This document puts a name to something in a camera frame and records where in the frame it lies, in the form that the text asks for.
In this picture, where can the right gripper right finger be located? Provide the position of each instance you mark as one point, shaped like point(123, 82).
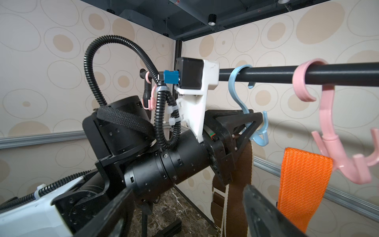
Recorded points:
point(264, 219)

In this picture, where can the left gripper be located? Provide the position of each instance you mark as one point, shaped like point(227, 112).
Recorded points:
point(226, 133)

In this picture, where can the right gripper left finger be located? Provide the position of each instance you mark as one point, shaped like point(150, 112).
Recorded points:
point(114, 220)

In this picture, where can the brown leather bag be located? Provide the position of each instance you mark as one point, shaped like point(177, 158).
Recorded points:
point(227, 207)

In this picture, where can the red-orange waist bag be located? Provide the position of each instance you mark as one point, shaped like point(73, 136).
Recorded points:
point(303, 182)

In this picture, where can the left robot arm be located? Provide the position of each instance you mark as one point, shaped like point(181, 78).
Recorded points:
point(142, 151)

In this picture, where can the leftmost pink hook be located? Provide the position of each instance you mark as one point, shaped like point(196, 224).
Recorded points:
point(149, 100)

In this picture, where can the pink hook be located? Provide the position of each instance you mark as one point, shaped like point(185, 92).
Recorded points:
point(149, 100)
point(356, 169)

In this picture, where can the middle pink hook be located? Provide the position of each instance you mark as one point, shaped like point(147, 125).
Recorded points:
point(356, 169)

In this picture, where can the black clothes rack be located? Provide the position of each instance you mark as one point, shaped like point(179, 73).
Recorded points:
point(304, 176)

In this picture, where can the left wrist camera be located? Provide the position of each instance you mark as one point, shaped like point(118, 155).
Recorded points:
point(194, 77)

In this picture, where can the aluminium rail left wall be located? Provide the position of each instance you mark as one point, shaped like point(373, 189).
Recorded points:
point(15, 142)

